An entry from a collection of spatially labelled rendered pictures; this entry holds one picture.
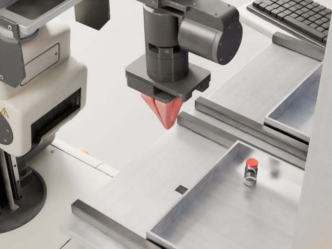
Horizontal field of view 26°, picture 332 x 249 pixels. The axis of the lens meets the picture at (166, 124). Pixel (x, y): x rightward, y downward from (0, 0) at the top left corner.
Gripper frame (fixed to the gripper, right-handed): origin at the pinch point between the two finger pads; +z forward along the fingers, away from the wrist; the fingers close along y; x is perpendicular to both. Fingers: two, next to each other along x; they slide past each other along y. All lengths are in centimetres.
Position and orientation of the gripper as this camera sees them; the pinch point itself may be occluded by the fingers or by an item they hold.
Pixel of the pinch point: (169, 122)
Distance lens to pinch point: 102.3
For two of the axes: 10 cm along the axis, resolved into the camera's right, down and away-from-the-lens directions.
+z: 0.3, 7.7, 6.4
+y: 7.9, 3.7, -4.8
